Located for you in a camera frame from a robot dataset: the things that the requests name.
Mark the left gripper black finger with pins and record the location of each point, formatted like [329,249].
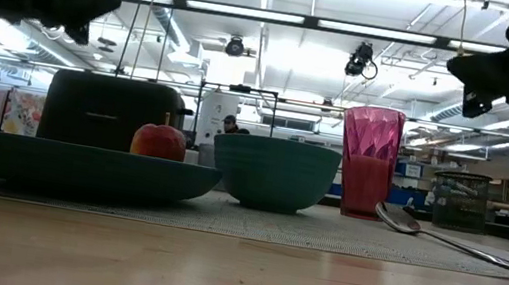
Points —
[78,34]
[83,3]

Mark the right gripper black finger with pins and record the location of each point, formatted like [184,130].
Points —
[476,105]
[487,73]

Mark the dark teal plate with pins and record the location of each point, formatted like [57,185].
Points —
[79,167]

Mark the pink faceted plastic cup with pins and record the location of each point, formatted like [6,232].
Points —
[365,179]

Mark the red apple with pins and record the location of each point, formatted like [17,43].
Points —
[158,142]

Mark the metal spoon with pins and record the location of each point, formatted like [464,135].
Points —
[397,219]

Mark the teal ribbed bowl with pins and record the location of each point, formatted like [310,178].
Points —
[275,176]

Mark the black toaster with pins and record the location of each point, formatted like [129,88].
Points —
[97,111]

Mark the floral hanging cloth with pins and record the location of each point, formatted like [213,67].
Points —
[23,113]

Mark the black mesh utensil holder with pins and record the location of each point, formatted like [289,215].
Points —
[460,201]

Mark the white cylindrical tank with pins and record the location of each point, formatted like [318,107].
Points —
[210,116]

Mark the round black ceiling fixture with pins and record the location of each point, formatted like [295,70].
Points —
[235,46]

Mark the long ceiling light bar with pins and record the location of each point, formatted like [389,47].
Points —
[244,11]

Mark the grey transparent plastic bin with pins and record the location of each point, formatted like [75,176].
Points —
[206,155]

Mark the person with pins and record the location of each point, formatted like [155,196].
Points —
[232,125]

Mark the grey woven placemat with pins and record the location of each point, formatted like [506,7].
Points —
[242,221]

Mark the black overhead camera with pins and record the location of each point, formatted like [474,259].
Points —
[359,59]

